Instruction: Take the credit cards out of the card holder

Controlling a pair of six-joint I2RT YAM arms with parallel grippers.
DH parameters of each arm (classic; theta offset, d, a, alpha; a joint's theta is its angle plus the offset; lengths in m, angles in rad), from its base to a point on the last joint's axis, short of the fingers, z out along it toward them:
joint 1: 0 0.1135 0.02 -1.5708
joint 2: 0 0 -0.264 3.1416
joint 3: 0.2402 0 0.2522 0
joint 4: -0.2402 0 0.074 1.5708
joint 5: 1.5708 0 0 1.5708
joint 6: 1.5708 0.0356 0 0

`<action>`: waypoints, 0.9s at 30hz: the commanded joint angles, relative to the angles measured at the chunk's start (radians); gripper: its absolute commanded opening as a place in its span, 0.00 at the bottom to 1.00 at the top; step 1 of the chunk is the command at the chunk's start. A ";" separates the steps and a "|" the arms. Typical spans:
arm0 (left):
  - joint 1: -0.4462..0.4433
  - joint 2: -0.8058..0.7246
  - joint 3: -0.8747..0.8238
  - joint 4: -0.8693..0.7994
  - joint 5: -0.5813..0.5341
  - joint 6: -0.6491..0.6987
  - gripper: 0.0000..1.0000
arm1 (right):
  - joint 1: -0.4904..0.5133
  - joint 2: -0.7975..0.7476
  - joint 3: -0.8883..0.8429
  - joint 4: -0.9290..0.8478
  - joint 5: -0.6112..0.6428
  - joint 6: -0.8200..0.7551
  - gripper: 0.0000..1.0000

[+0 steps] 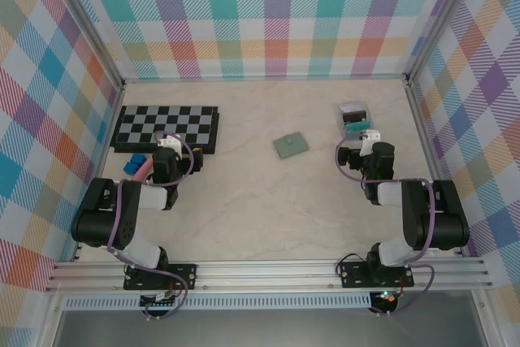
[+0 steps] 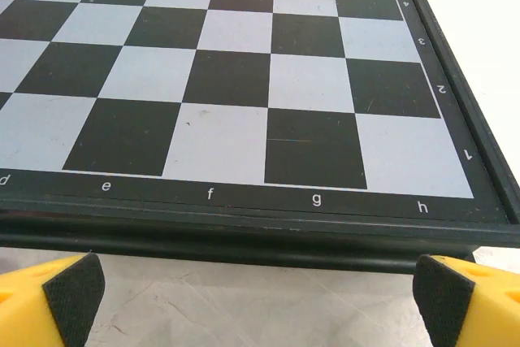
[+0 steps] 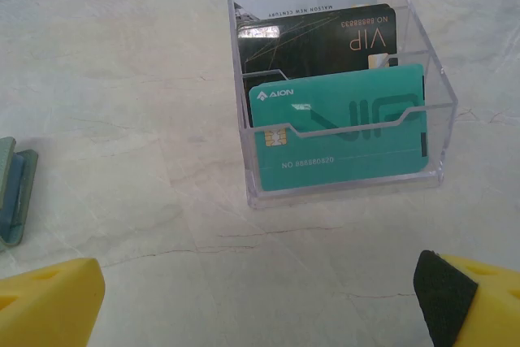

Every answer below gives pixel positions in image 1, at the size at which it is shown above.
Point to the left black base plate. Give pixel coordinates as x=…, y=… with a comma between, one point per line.
x=183, y=276

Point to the left aluminium frame post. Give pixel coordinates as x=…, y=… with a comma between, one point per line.
x=87, y=24

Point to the right black wrist camera box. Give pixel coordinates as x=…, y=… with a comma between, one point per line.
x=349, y=157

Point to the teal card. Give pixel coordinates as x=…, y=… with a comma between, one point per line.
x=357, y=126

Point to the long aluminium mounting rail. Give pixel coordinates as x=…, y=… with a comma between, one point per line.
x=264, y=276

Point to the green leather card holder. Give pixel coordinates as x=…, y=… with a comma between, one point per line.
x=294, y=146

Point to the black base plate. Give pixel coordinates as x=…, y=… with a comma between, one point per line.
x=183, y=276
x=353, y=276

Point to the small circuit board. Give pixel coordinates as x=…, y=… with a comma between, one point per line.
x=160, y=302
x=388, y=297

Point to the right white wrist bracket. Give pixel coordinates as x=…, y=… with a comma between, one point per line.
x=370, y=137

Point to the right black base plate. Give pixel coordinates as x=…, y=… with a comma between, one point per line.
x=353, y=276

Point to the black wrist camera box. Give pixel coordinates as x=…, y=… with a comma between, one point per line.
x=349, y=157
x=197, y=159

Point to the grey metal panel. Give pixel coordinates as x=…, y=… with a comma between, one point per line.
x=264, y=328

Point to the left small circuit board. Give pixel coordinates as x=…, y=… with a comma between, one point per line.
x=160, y=302

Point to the rear aluminium frame rail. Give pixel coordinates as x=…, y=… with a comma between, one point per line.
x=264, y=77

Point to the pink cylinder stick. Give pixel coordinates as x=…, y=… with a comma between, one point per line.
x=144, y=170

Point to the right small circuit board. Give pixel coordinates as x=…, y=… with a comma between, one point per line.
x=388, y=297

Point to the right aluminium side rail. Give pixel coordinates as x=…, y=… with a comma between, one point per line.
x=418, y=115

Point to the aluminium frame post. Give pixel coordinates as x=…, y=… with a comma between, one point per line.
x=445, y=18
x=87, y=24

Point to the right aluminium frame post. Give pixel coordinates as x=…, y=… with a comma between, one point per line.
x=445, y=18

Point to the left white wrist bracket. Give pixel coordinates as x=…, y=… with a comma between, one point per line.
x=170, y=143

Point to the black grey chessboard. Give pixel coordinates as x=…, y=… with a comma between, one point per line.
x=162, y=119

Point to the left black wrist camera box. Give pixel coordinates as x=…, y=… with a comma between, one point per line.
x=197, y=159

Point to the teal box with contents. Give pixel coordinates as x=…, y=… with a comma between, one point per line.
x=367, y=117

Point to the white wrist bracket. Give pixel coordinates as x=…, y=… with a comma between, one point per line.
x=170, y=143
x=370, y=137

